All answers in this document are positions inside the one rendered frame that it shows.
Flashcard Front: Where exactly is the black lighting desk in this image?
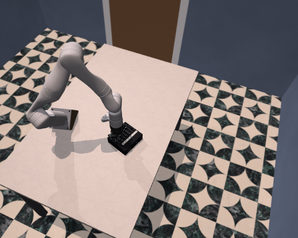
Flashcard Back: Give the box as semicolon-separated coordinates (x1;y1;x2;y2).
107;122;143;155

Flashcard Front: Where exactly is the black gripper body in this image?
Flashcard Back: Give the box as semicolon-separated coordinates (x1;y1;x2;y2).
110;125;123;134

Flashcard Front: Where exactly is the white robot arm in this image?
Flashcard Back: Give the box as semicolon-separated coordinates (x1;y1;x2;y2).
26;42;123;129

